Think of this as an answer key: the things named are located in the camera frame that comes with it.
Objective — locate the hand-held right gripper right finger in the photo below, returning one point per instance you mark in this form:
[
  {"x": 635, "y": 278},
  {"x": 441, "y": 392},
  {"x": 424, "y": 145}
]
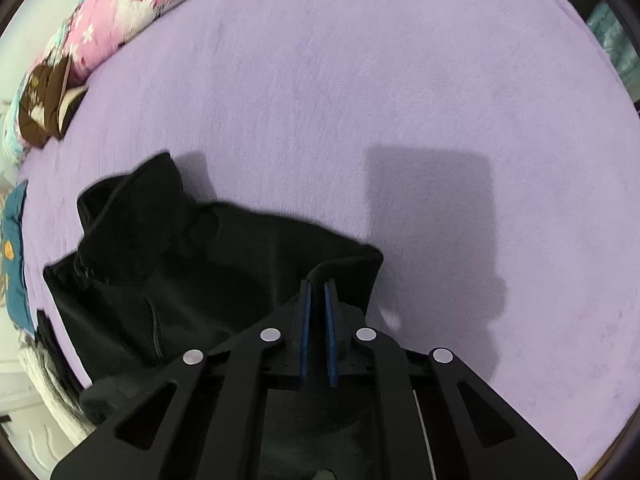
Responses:
[{"x": 331, "y": 330}]

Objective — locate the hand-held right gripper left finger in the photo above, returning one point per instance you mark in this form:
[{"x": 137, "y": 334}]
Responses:
[{"x": 305, "y": 330}]

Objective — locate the black fleece jacket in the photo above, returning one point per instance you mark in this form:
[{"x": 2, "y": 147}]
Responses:
[{"x": 150, "y": 270}]

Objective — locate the purple bed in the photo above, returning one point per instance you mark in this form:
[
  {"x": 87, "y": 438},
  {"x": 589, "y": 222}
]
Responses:
[{"x": 400, "y": 85}]

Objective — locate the grey knit sweater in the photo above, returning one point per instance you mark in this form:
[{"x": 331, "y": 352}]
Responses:
[{"x": 31, "y": 360}]

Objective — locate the blue shark plush pillow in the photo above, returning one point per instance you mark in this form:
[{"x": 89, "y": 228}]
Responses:
[{"x": 12, "y": 240}]

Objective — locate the brown printed cloth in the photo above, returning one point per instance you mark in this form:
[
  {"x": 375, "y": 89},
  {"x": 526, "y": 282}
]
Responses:
[{"x": 37, "y": 100}]

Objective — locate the pink floral quilt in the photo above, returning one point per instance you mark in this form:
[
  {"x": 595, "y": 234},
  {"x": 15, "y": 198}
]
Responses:
[{"x": 100, "y": 30}]

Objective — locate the light blue curtain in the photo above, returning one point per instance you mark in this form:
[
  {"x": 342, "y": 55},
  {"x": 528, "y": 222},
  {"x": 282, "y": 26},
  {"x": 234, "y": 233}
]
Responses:
[{"x": 615, "y": 45}]

